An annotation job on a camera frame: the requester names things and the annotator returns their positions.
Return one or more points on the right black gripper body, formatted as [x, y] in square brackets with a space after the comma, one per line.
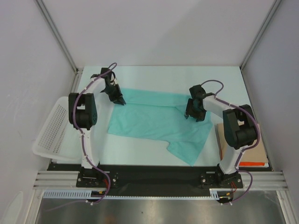
[191, 110]

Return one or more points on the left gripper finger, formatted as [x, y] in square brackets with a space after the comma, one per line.
[121, 101]
[118, 102]

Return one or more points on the left aluminium corner post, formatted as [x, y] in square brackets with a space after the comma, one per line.
[77, 72]

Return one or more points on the teal green t shirt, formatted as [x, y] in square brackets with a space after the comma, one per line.
[160, 116]

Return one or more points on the folded beige t shirt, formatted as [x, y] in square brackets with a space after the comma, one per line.
[223, 144]

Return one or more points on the aluminium corner post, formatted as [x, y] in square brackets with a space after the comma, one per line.
[77, 72]
[267, 21]

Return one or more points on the white slotted cable duct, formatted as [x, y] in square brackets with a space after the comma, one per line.
[149, 197]

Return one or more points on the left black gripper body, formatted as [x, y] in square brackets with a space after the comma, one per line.
[113, 92]

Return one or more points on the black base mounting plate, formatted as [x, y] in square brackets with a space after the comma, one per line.
[154, 181]

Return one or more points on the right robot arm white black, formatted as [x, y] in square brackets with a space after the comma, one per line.
[241, 132]

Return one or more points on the white plastic laundry basket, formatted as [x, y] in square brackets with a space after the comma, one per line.
[59, 140]

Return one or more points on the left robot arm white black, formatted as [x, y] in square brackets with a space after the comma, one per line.
[83, 115]

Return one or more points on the right aluminium corner post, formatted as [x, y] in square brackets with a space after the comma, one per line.
[267, 21]

